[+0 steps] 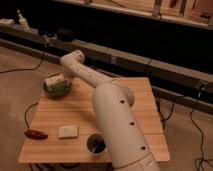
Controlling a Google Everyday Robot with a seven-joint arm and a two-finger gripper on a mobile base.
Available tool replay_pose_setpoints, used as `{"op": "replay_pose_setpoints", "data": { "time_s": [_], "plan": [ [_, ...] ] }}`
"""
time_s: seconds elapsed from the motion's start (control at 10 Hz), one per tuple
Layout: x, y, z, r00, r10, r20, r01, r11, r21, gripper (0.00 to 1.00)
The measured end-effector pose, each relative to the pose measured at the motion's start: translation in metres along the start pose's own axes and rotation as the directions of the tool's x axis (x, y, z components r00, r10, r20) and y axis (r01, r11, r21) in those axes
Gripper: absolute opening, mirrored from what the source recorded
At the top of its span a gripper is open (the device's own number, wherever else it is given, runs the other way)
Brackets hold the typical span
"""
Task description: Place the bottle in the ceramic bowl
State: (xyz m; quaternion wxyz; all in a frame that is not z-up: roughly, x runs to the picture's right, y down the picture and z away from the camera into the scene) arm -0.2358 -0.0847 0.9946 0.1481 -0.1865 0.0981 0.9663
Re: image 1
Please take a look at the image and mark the wooden table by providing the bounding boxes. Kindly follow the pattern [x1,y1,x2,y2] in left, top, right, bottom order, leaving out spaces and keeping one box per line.
[18,77,170,163]

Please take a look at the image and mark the white spray bottle background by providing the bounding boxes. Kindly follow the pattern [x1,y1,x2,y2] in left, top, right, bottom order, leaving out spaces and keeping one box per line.
[17,11,30,31]

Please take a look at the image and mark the red oval object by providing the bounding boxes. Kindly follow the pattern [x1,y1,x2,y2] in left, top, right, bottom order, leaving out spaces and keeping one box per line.
[24,129,48,140]

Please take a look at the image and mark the white sponge block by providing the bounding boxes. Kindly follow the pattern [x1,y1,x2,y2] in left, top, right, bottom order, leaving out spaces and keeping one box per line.
[58,125,78,139]

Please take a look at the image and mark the black cable by table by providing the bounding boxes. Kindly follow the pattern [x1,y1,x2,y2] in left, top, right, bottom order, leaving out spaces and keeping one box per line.
[24,101,40,130]

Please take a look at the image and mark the green ceramic bowl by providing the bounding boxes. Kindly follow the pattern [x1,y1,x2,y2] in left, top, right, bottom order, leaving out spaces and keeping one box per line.
[43,73,72,97]

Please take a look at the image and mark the black device on ledge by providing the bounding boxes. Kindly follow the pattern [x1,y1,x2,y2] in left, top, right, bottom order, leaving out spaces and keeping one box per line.
[56,29,75,42]

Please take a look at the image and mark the black cable on floor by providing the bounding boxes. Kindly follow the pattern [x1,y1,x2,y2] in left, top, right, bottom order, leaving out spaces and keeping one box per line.
[0,49,46,75]

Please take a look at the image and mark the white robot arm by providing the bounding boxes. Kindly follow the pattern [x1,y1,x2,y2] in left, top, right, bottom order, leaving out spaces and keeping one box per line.
[60,50,160,171]

